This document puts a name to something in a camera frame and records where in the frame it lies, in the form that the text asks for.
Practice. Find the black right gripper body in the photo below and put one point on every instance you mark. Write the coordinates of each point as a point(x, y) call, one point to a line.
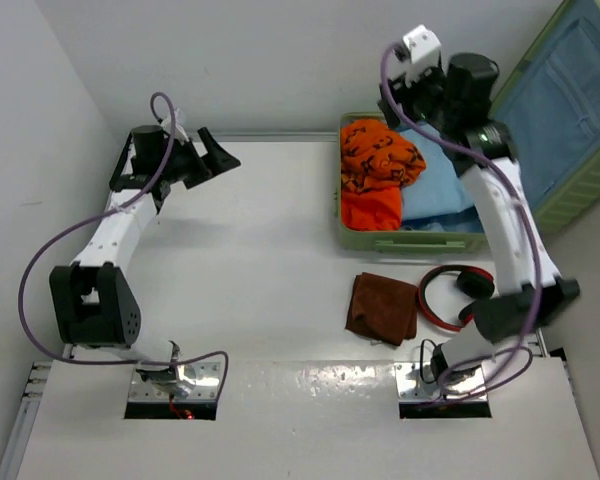
point(422, 100)

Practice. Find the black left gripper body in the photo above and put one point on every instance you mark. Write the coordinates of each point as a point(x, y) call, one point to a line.
point(183, 163)

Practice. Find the orange black patterned cloth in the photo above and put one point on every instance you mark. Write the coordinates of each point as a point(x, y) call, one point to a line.
point(375, 157)

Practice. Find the light blue garment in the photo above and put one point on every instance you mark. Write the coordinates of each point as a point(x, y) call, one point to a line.
point(437, 196)

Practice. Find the plain orange cloth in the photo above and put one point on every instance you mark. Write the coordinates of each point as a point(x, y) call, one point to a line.
point(375, 210)

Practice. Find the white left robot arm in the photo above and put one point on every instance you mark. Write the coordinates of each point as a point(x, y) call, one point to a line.
point(93, 302)

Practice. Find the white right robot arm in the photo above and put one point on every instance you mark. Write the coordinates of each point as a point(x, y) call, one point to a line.
point(500, 210)

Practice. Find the green suitcase blue lining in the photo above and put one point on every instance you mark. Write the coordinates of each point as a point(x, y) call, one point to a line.
point(551, 106)

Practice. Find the red black headphones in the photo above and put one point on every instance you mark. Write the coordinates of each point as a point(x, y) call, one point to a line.
point(446, 294)

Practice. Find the brown folded towel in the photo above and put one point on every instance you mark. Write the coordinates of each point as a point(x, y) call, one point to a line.
point(382, 309)

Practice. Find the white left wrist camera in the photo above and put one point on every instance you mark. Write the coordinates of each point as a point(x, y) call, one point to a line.
point(177, 125)

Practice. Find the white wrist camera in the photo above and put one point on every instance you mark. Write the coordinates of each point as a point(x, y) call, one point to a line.
point(177, 125)
point(423, 47)

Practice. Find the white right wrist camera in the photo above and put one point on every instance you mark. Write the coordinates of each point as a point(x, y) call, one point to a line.
point(423, 47)

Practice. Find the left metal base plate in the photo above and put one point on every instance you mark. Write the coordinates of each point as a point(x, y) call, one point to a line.
point(196, 382)

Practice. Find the metal base plate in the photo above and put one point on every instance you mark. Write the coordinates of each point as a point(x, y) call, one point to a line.
point(196, 382)
point(415, 384)

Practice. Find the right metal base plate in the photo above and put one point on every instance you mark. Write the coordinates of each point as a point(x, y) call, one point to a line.
point(415, 384)

